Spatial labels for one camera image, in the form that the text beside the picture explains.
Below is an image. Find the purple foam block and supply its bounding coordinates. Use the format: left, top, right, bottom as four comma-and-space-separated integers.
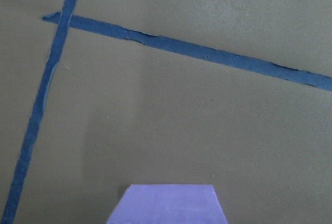
107, 184, 228, 223

